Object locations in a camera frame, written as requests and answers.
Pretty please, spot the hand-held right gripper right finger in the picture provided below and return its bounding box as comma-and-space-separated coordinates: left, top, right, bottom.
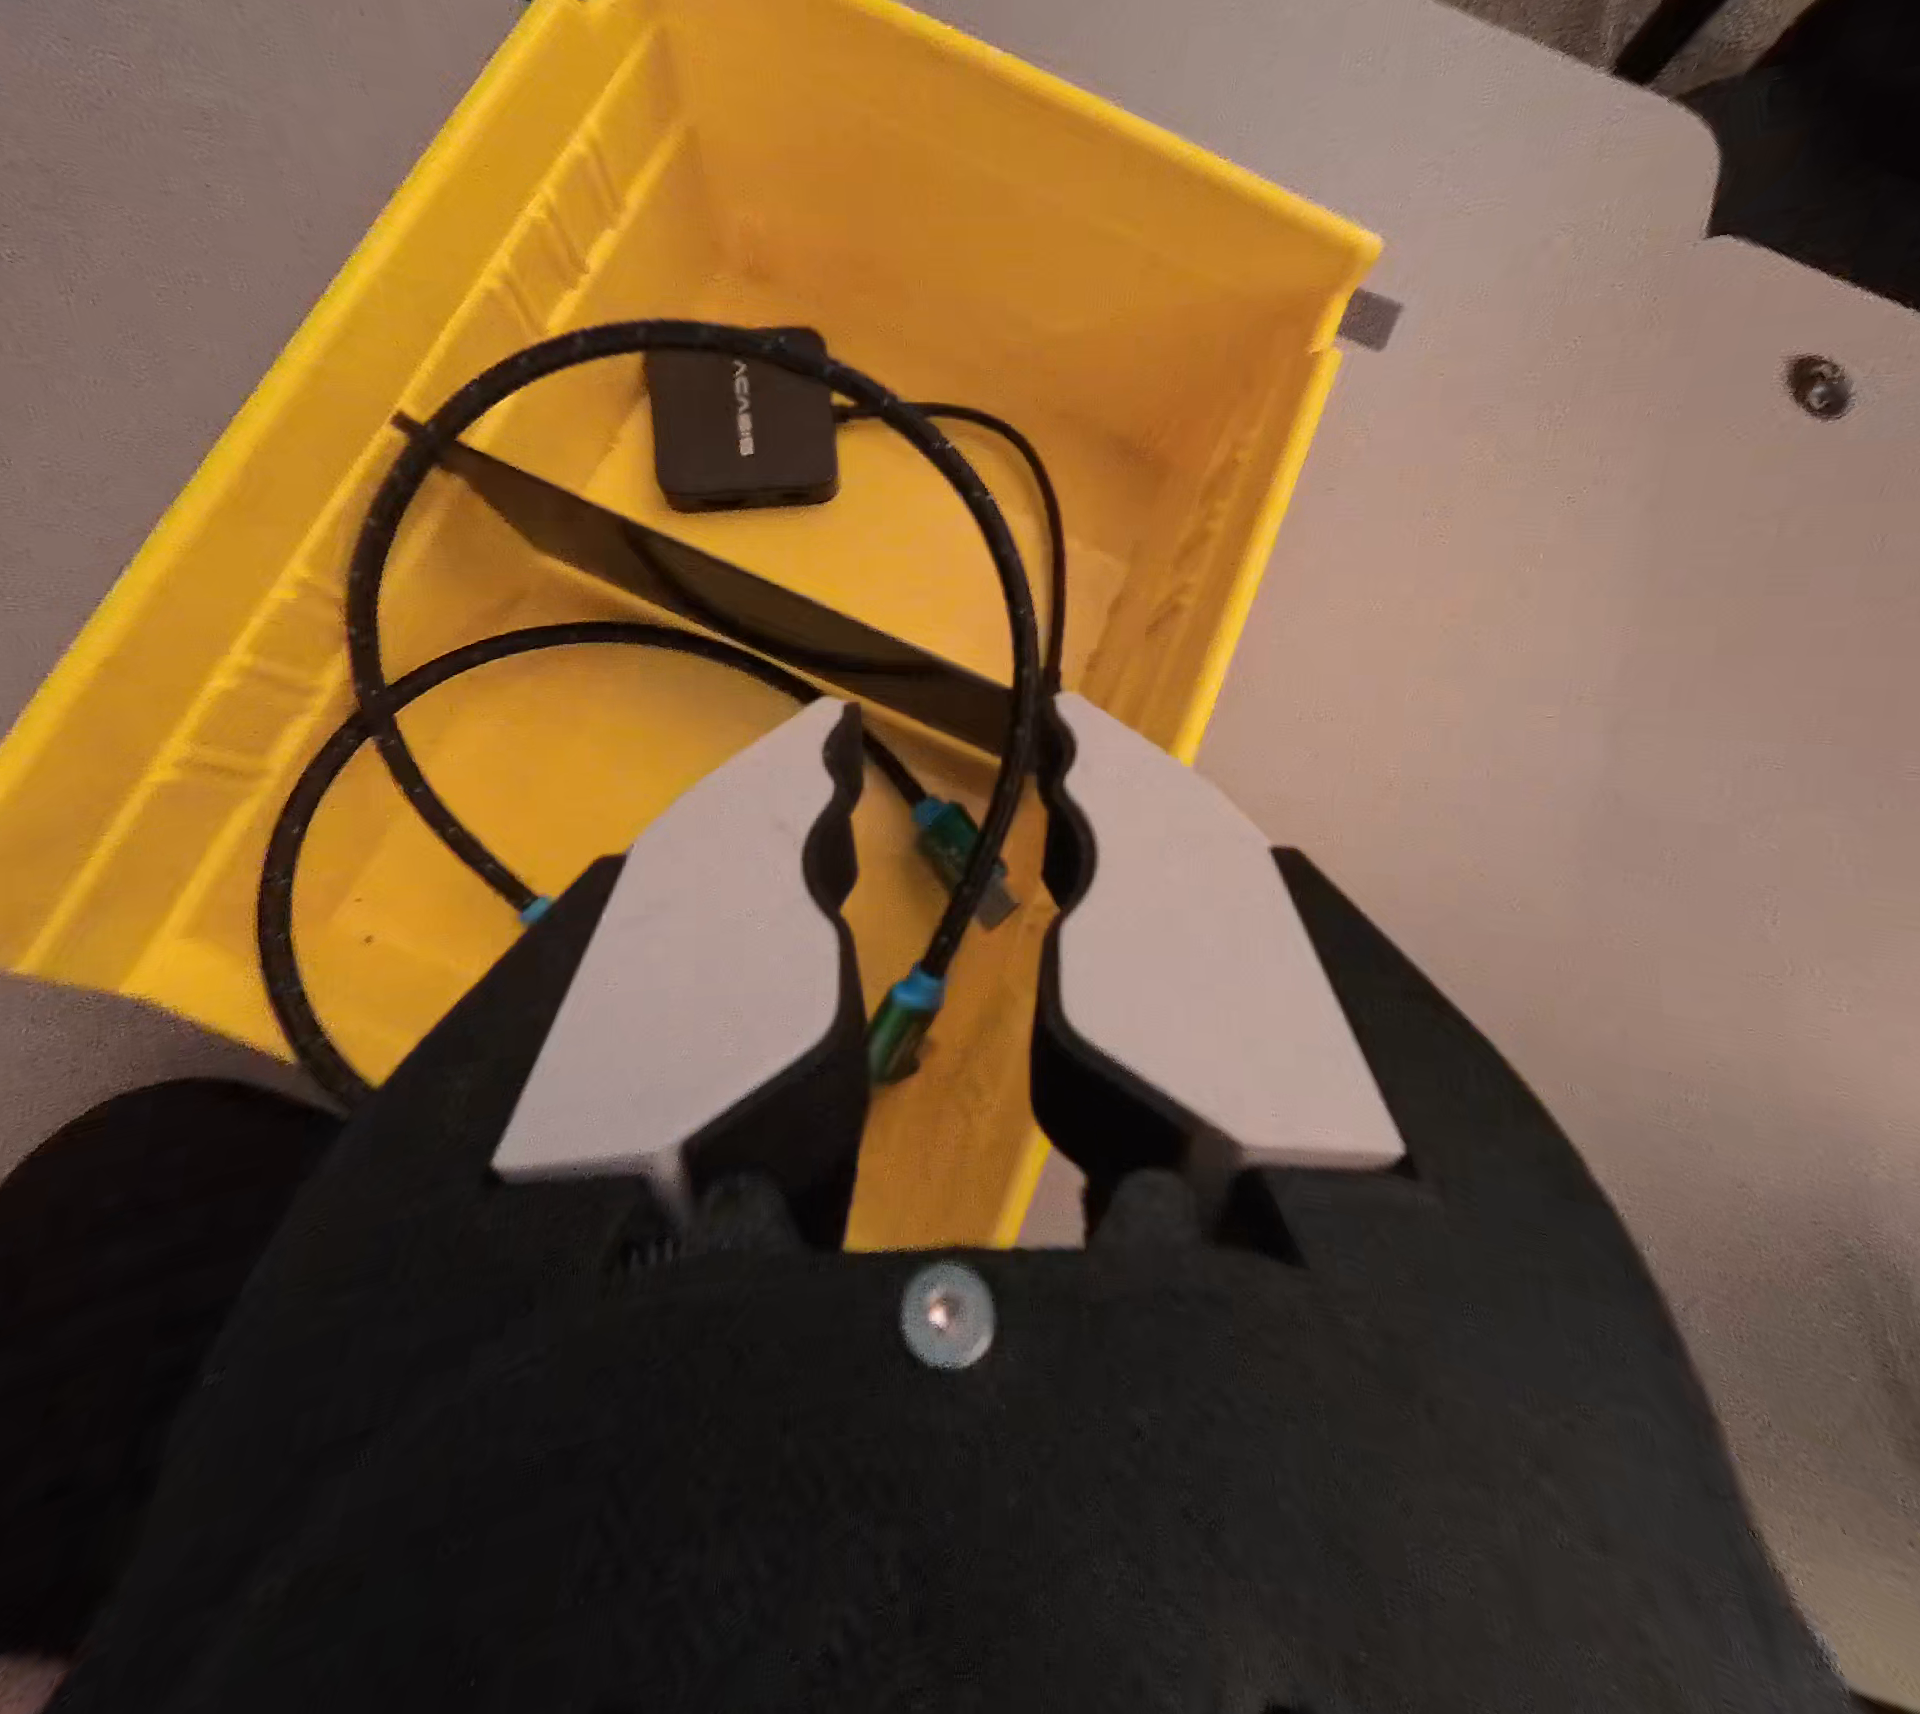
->
1034, 690, 1412, 1174

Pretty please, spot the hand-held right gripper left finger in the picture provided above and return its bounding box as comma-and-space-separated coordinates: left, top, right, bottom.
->
493, 699, 876, 1186

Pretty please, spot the black braided hdmi cable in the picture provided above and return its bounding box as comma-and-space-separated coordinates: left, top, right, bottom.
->
345, 319, 1045, 1087
259, 623, 1027, 1108

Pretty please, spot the thin black hub cable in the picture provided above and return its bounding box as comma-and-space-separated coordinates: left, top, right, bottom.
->
825, 395, 1071, 712

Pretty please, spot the grey adapter hub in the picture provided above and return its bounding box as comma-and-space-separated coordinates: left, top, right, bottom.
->
644, 326, 843, 515

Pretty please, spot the yellow plastic bin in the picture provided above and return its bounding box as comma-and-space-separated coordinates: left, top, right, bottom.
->
0, 0, 1386, 1255

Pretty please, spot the person's black clothing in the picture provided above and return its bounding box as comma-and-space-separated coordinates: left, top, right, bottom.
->
0, 1081, 354, 1657

